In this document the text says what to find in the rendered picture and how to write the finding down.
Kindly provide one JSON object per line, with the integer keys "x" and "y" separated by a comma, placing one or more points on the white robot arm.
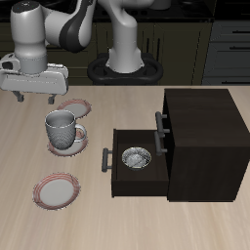
{"x": 123, "y": 42}

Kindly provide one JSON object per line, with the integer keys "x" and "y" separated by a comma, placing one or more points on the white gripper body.
{"x": 35, "y": 81}

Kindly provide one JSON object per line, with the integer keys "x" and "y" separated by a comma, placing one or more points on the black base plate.
{"x": 97, "y": 71}

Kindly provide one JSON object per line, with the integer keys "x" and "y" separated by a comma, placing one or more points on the dark wooden drawer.
{"x": 143, "y": 182}

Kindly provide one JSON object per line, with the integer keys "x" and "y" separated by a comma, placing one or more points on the small fluted silver bowl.
{"x": 136, "y": 158}

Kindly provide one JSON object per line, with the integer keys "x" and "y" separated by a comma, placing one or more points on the red-rimmed white plate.
{"x": 76, "y": 146}
{"x": 56, "y": 191}
{"x": 78, "y": 108}

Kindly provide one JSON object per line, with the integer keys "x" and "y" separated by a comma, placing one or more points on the dark wooden cabinet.
{"x": 205, "y": 143}

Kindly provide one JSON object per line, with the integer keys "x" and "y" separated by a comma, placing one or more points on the dark kitchen cupboards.
{"x": 182, "y": 49}

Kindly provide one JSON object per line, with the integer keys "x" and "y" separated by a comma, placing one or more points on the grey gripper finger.
{"x": 19, "y": 95}
{"x": 51, "y": 98}

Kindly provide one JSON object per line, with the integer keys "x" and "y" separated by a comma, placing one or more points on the white porcelain mug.
{"x": 61, "y": 130}

